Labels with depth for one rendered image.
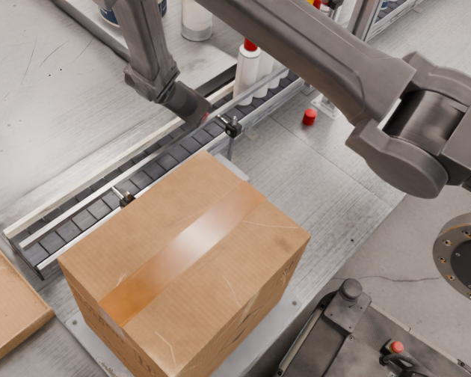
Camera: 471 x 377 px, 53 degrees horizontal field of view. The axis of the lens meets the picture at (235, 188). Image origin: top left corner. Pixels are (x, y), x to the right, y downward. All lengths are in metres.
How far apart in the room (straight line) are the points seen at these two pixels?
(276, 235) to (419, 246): 1.55
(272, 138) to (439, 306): 1.18
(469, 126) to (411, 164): 0.06
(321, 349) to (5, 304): 0.99
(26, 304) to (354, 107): 0.76
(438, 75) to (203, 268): 0.41
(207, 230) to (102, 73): 0.77
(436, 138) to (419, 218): 1.89
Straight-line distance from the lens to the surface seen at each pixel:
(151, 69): 0.82
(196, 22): 1.38
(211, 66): 1.34
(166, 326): 0.66
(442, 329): 2.11
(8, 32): 1.58
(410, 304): 2.09
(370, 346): 1.69
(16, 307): 1.03
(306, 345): 1.62
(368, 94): 0.44
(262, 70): 1.20
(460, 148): 0.44
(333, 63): 0.44
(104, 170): 1.05
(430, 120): 0.45
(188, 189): 0.76
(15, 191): 1.17
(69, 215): 0.94
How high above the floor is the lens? 1.75
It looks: 54 degrees down
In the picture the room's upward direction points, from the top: 11 degrees clockwise
